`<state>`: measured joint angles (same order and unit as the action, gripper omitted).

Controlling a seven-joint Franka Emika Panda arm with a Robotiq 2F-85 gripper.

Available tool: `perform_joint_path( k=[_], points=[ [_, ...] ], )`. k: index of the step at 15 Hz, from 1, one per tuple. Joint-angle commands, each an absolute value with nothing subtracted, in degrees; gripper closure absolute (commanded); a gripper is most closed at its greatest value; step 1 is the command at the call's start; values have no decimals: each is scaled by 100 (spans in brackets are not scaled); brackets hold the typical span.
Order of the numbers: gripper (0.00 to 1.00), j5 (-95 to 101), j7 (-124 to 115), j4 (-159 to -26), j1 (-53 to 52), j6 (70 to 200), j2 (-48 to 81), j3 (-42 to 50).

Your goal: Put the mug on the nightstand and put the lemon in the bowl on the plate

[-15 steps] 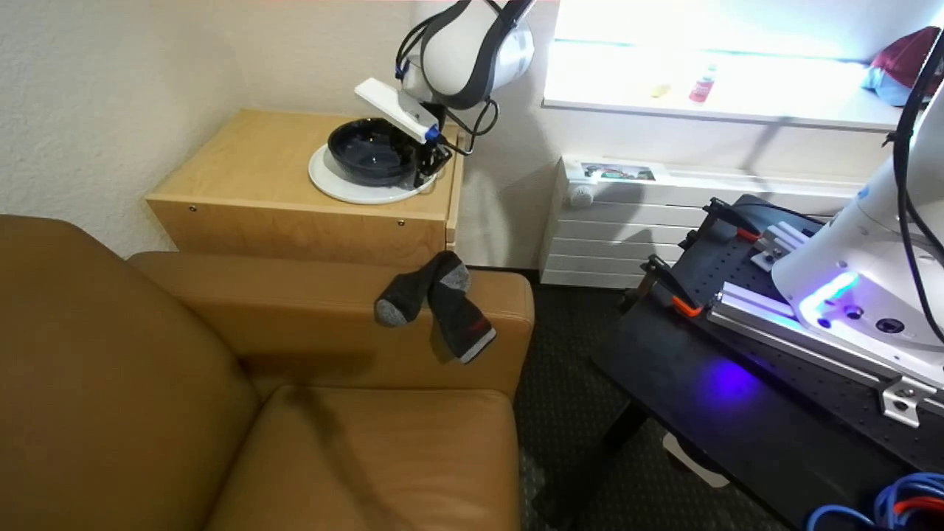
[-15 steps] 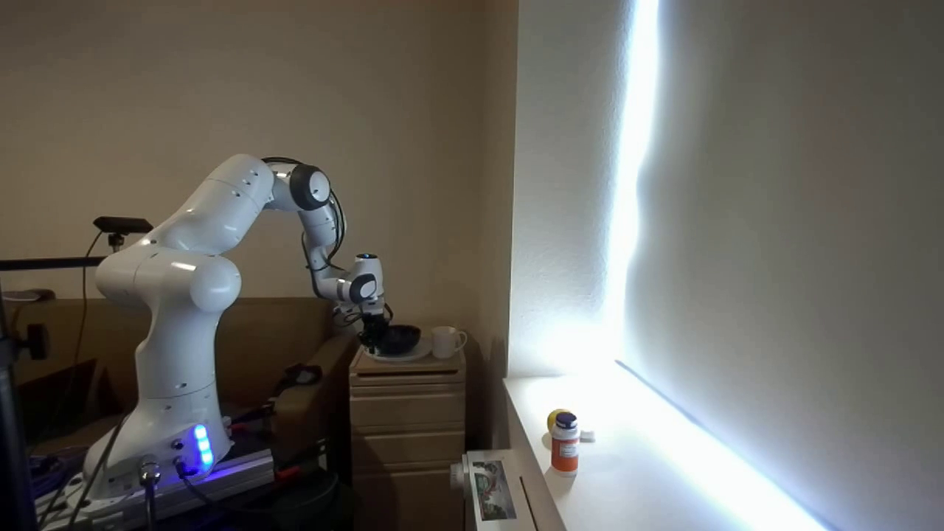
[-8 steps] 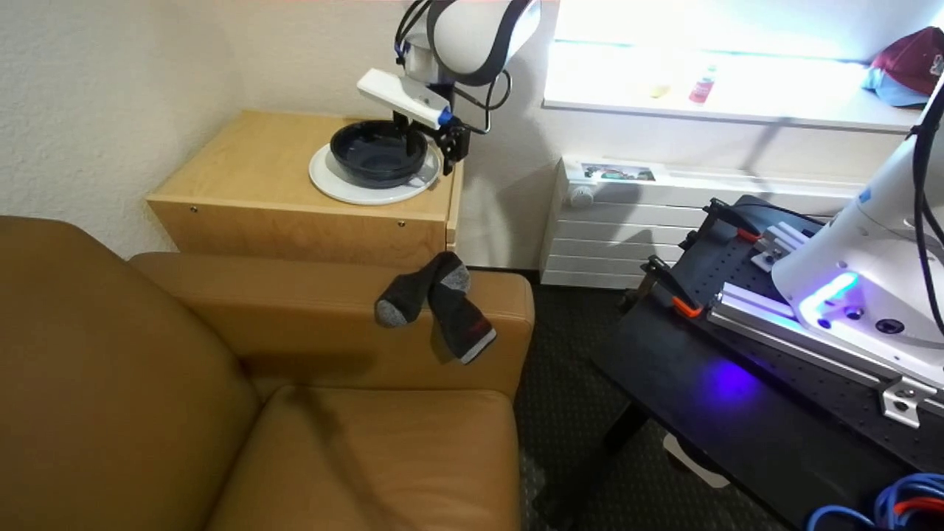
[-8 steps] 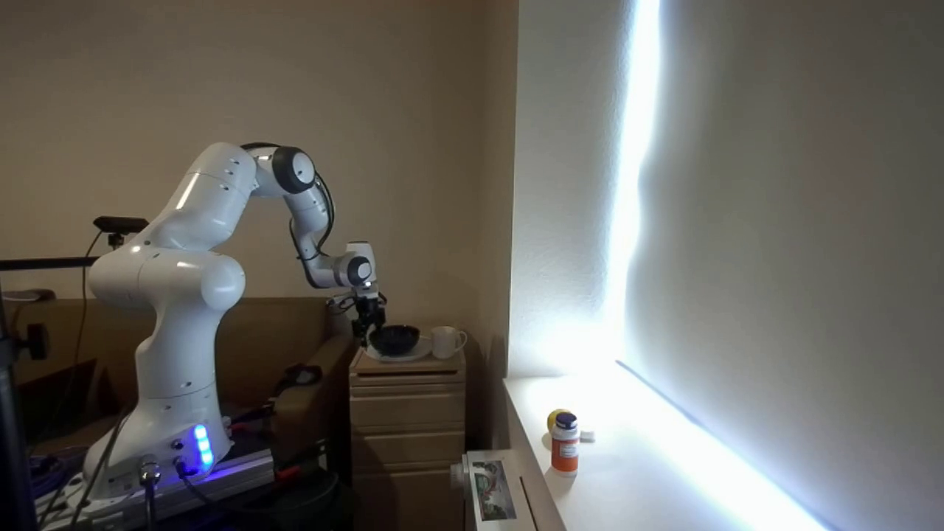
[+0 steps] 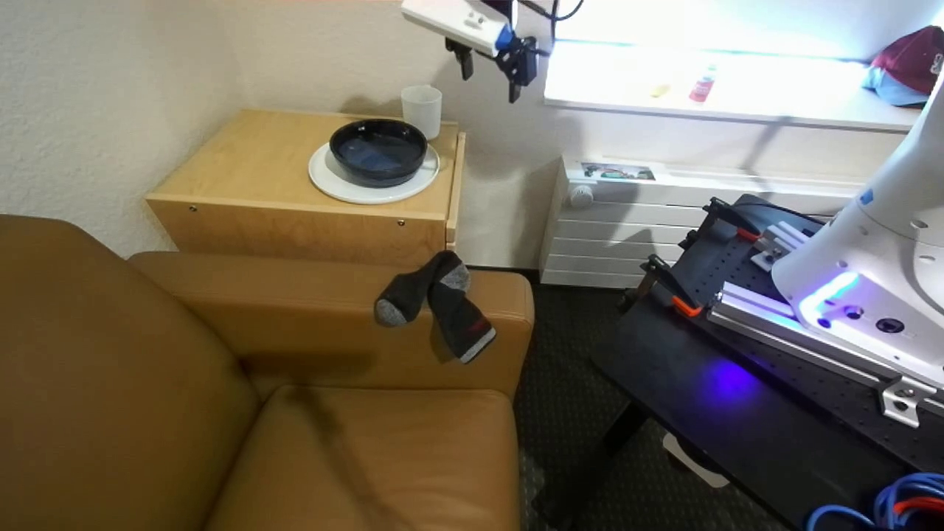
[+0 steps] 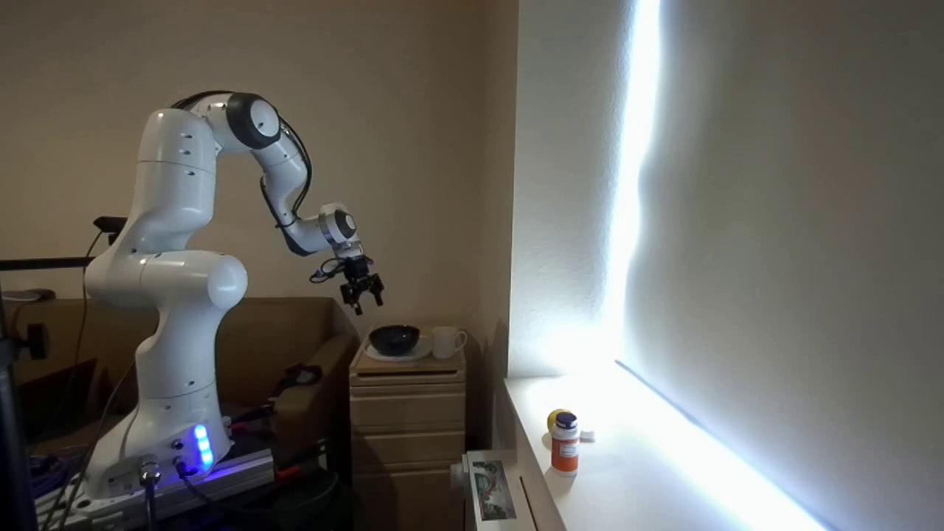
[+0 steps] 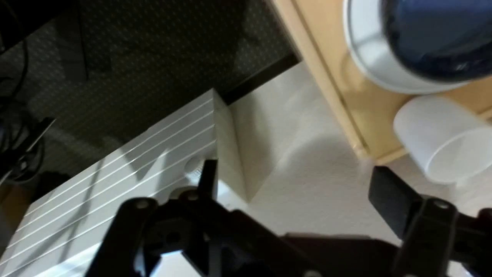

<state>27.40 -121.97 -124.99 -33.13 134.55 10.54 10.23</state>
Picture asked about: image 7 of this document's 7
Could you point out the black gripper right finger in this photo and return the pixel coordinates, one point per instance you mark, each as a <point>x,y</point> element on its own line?
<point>421,225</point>

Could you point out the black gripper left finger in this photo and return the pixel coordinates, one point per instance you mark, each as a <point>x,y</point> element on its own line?
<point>225,236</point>

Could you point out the white mug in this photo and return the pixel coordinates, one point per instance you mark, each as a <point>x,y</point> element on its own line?
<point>441,136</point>

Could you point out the light wooden nightstand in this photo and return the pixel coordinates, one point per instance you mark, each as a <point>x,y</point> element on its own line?
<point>359,102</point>

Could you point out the white round plate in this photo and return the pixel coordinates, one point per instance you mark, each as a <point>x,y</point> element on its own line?
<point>375,56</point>

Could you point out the dark blue bowl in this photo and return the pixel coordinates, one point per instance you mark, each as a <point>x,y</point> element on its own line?
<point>436,36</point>

